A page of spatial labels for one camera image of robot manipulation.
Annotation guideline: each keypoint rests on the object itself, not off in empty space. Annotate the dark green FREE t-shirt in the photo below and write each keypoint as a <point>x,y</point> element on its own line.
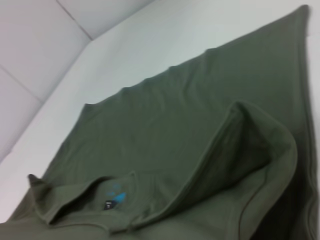
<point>162,137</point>

